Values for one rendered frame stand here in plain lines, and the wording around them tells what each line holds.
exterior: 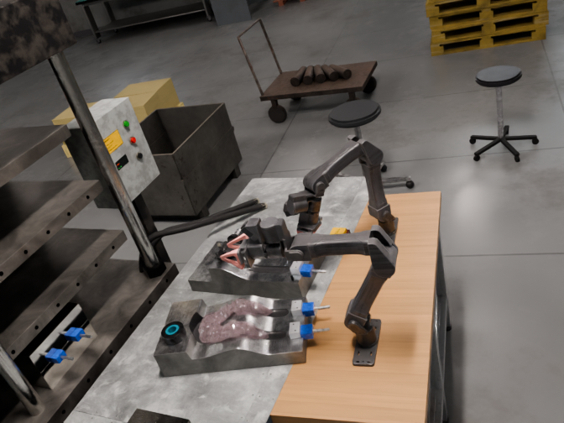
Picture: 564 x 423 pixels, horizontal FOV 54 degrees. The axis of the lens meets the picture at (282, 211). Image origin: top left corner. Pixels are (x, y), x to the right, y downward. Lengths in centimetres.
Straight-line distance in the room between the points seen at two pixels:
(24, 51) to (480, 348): 232
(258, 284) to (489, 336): 132
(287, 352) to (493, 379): 123
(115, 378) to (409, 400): 103
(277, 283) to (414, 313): 51
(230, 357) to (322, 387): 32
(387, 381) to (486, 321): 135
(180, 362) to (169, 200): 251
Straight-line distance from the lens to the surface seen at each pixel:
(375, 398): 175
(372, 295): 172
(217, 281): 223
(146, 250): 249
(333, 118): 381
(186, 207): 430
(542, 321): 307
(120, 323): 239
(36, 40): 209
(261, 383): 188
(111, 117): 252
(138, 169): 263
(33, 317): 221
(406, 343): 188
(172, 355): 195
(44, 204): 236
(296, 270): 207
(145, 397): 202
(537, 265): 338
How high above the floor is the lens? 216
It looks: 31 degrees down
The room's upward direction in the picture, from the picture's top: 16 degrees counter-clockwise
